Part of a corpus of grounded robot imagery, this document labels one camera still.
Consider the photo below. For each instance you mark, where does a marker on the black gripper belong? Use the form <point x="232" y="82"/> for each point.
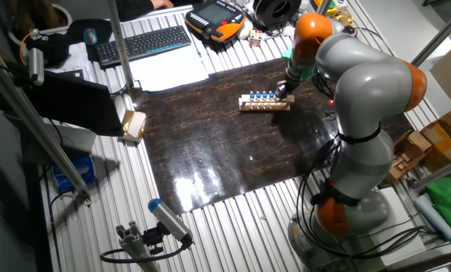
<point x="291" y="81"/>

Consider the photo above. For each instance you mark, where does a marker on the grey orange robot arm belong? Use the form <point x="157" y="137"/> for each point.
<point x="368" y="94"/>

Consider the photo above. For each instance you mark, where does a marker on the black sleeved forearm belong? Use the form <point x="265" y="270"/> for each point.
<point x="132" y="9"/>

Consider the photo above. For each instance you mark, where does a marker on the blue capped glass test tube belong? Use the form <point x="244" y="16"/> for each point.
<point x="271" y="94"/>
<point x="258" y="94"/>
<point x="252" y="94"/>
<point x="264" y="94"/>

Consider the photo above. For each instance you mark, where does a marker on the wooden test tube rack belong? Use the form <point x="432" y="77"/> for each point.
<point x="264" y="106"/>

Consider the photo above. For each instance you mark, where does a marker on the bare person hand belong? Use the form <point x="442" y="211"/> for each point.
<point x="161" y="4"/>

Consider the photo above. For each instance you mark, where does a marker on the white rubik's cube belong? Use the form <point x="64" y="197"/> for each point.
<point x="255" y="38"/>

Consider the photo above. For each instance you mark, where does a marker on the black filament spool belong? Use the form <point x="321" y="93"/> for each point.
<point x="263" y="13"/>

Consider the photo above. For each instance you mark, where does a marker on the brass metal fitting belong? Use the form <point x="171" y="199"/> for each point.
<point x="342" y="18"/>

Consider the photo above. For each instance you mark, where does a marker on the dark marble pattern mat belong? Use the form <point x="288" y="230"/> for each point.
<point x="210" y="151"/>

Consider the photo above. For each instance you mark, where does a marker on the orange black teach pendant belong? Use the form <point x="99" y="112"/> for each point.
<point x="214" y="17"/>

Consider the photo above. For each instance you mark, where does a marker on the white paper sheet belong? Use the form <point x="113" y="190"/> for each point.
<point x="168" y="70"/>

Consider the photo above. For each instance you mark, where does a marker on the open cardboard box wooden pieces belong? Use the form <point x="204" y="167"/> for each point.
<point x="408" y="151"/>

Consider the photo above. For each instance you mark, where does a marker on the black computer keyboard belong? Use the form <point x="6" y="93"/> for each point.
<point x="142" y="45"/>

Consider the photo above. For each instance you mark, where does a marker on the small gold white box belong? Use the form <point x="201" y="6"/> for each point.
<point x="134" y="126"/>

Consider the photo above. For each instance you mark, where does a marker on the white base board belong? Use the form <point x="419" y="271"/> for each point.
<point x="400" y="211"/>

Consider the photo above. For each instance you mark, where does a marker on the orange taped cardboard box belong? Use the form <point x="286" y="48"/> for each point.
<point x="444" y="143"/>

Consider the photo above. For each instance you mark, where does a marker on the black mouse pad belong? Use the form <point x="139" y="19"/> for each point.
<point x="104" y="30"/>

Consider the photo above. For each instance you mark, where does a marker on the pale paper roll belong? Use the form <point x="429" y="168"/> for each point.
<point x="434" y="217"/>

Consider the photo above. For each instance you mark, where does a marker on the green cloth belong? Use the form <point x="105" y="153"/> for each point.
<point x="450" y="200"/>

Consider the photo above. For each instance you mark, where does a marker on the black monitor panel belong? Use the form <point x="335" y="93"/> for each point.
<point x="74" y="102"/>

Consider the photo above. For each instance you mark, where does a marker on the short aluminium extrusion stub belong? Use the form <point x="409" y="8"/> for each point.
<point x="134" y="245"/>

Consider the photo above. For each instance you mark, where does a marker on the grey flat case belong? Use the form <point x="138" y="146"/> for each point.
<point x="74" y="140"/>

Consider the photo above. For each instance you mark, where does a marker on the blue tissue pack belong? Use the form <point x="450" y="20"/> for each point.
<point x="76" y="172"/>

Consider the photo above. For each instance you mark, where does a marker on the white rimmed round bin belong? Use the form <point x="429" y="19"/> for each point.
<point x="67" y="15"/>

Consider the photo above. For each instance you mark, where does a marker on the long slanted aluminium beam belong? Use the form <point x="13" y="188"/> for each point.
<point x="64" y="169"/>

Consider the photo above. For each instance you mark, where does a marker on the black cloth bundle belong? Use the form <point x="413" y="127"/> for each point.
<point x="51" y="49"/>

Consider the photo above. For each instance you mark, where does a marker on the aluminium frame beam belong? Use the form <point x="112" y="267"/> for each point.
<point x="440" y="174"/>
<point x="436" y="39"/>

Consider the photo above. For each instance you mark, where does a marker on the upright aluminium post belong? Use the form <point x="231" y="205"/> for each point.
<point x="120" y="41"/>

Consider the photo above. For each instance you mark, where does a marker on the silver camera with blue cap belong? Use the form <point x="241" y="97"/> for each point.
<point x="170" y="221"/>

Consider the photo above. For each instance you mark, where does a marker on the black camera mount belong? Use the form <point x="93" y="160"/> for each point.
<point x="153" y="238"/>

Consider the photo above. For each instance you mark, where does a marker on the silver depth camera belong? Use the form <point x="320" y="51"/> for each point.
<point x="36" y="66"/>

